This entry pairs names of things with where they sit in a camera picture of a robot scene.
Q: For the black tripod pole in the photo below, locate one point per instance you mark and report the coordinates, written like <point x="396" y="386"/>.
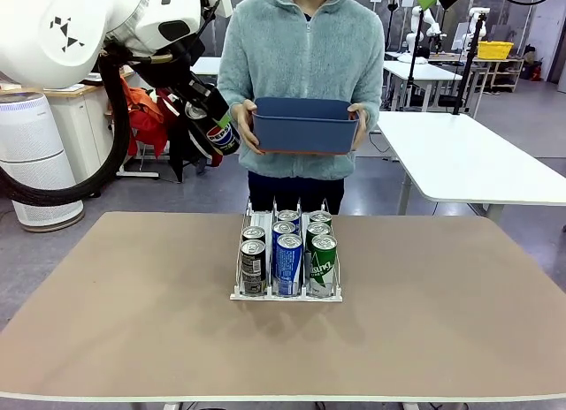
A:
<point x="416" y="52"/>
<point x="470" y="61"/>

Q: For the person's right hand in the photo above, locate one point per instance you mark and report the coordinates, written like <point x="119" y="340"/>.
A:
<point x="244" y="123"/>

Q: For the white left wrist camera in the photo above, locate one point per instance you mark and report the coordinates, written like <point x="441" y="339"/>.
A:
<point x="219" y="2"/>

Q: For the white background table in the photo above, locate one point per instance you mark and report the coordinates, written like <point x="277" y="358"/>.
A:
<point x="424" y="72"/>
<point x="208" y="65"/>

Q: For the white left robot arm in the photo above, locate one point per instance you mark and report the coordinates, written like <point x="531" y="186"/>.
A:
<point x="66" y="30"/>

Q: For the person in mint fleece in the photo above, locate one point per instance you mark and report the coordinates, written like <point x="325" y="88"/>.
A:
<point x="300" y="52"/>

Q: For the orange jacket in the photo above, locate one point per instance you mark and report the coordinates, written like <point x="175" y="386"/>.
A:
<point x="146" y="123"/>

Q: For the yellow plastic crate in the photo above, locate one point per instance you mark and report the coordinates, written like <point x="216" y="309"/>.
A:
<point x="495" y="50"/>

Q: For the low wooden shelf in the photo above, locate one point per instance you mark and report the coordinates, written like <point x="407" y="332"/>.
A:
<point x="504" y="74"/>

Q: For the person's right fleece forearm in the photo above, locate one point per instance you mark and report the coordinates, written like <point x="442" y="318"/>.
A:
<point x="231" y="89"/>

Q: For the dark red black jacket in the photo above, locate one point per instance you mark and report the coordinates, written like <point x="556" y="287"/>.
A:
<point x="181" y="136"/>

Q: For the person's left hand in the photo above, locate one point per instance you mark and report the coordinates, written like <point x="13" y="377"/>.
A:
<point x="361" y="123"/>

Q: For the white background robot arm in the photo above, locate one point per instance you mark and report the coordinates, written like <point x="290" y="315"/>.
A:
<point x="431" y="28"/>
<point x="479" y="19"/>

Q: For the red fire extinguisher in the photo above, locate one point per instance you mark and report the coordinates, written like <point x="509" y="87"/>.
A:
<point x="535" y="70"/>

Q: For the white desk wooden top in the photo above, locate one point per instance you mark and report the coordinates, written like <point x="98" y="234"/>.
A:
<point x="79" y="118"/>

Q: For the black Pepsi beverage can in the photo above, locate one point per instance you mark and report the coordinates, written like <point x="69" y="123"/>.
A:
<point x="253" y="268"/>
<point x="219" y="136"/>
<point x="253" y="233"/>

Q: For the person's left fleece forearm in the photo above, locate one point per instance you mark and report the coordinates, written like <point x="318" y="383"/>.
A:
<point x="372" y="100"/>

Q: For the white side table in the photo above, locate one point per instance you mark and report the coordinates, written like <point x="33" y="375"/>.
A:
<point x="464" y="158"/>

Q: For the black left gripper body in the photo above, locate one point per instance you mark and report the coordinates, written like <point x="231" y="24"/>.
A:
<point x="172" y="74"/>

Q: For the white cylindrical air purifier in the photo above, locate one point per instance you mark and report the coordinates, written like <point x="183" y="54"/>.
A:
<point x="31" y="140"/>

